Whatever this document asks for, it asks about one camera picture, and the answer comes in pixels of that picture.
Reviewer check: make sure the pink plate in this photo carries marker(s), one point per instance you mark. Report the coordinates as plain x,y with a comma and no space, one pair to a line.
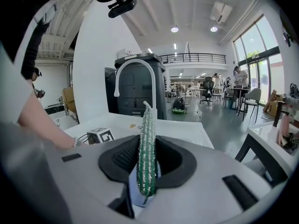
283,125

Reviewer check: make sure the black office chair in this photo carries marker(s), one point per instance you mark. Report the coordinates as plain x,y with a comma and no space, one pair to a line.
207,87

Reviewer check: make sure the black faucet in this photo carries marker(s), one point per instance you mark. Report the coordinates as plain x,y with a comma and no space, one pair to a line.
276,118

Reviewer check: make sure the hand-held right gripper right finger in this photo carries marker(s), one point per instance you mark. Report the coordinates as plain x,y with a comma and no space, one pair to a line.
205,195

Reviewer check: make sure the grey dining chair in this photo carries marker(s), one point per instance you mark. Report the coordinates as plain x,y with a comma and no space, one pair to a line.
253,94

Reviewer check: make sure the white ceiling air conditioner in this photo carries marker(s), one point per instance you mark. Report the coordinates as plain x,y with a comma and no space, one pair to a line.
220,10

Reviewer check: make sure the black head-worn camera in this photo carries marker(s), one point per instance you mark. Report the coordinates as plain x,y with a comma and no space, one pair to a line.
121,8

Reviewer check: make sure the black round table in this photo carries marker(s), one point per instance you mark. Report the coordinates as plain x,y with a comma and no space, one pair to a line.
239,89

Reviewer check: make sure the person's black top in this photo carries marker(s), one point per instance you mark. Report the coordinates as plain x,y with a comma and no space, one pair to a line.
25,31

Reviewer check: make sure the green black bag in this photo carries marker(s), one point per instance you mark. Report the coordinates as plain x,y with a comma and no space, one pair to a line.
178,105

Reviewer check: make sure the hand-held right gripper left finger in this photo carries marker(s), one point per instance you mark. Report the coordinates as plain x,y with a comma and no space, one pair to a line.
81,176

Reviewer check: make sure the green white dish sponge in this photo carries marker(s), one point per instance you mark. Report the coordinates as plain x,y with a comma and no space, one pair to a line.
147,160

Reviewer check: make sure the cardboard boxes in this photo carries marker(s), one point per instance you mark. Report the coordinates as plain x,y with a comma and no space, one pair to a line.
272,102

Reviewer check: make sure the black mezzanine railing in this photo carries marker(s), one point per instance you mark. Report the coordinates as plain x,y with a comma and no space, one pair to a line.
187,54

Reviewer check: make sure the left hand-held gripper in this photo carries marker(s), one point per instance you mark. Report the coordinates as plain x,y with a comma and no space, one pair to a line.
100,135

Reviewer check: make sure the white curved faucet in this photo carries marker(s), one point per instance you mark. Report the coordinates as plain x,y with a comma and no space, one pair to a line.
153,90

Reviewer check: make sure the round ceiling light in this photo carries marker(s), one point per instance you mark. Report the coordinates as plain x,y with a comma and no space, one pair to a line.
213,29
174,29

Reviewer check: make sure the dark grey cabinet machine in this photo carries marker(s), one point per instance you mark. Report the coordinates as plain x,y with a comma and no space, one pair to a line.
140,97

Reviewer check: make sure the tripod stand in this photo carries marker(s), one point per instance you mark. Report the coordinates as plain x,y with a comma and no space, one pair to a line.
195,101

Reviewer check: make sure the white sink on black frame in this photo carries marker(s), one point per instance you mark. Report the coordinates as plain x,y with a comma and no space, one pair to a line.
261,134

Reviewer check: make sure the person's left forearm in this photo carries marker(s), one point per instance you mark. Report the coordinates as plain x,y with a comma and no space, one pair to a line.
42,125

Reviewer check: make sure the glass entrance doors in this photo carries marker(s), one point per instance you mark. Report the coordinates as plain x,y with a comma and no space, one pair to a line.
250,41

